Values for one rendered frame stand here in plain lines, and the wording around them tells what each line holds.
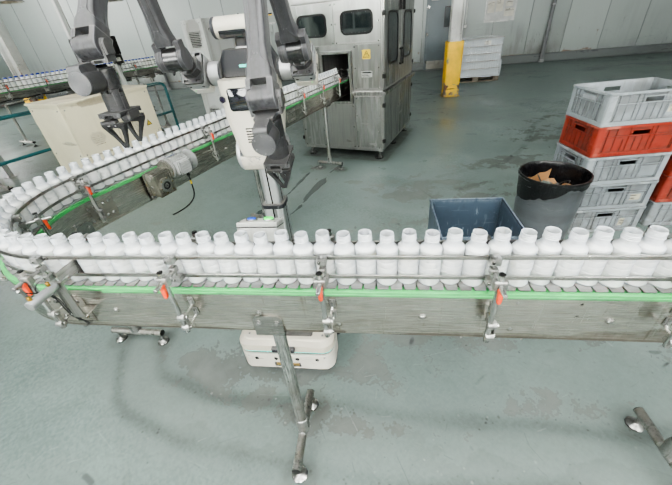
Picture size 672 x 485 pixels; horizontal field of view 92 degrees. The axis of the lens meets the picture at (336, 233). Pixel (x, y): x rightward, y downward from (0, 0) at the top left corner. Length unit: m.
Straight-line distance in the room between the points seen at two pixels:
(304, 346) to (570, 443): 1.28
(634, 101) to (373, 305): 2.48
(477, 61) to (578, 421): 9.11
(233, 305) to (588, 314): 1.02
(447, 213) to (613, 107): 1.69
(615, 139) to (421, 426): 2.35
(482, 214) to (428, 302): 0.73
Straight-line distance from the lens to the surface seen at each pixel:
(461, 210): 1.58
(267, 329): 1.12
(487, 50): 10.28
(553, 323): 1.13
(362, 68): 4.45
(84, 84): 1.07
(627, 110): 3.06
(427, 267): 0.92
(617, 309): 1.16
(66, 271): 1.31
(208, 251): 1.02
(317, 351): 1.83
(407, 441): 1.82
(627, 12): 14.79
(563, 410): 2.09
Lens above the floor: 1.65
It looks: 33 degrees down
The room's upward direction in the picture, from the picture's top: 6 degrees counter-clockwise
